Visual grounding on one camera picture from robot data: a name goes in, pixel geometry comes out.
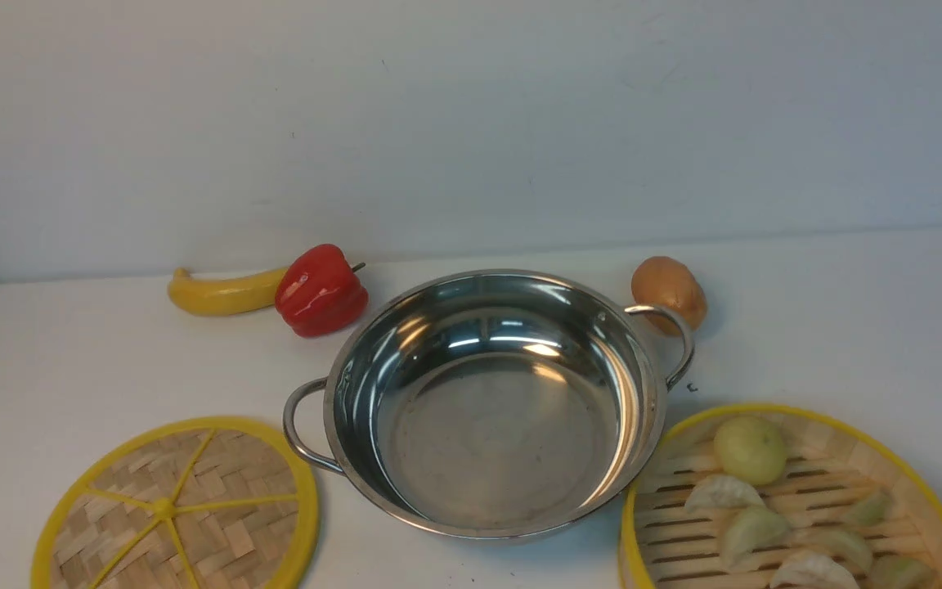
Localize stainless steel pot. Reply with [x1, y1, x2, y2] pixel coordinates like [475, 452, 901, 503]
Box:
[283, 268, 696, 542]

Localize brown toy potato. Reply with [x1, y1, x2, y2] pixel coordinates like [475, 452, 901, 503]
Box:
[630, 256, 709, 331]

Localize green dumpling upper right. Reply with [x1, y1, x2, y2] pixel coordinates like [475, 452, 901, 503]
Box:
[840, 488, 894, 527]

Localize red toy bell pepper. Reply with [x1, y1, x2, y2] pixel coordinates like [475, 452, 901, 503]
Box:
[274, 245, 369, 339]

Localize green dumpling right middle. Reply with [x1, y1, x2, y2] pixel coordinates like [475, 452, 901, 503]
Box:
[804, 527, 874, 573]

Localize green dumpling bottom right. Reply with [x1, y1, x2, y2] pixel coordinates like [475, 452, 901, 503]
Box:
[868, 553, 937, 589]

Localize yellow toy banana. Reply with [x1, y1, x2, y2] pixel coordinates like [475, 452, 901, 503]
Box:
[167, 268, 287, 317]

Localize bamboo steamer lid yellow rim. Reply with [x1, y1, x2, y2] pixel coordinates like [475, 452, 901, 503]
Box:
[29, 416, 321, 588]

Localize bamboo steamer basket yellow rim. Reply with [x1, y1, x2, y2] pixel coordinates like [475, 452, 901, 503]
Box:
[617, 405, 942, 588]

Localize white dumpling bottom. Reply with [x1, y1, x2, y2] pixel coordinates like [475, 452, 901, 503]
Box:
[769, 551, 860, 588]

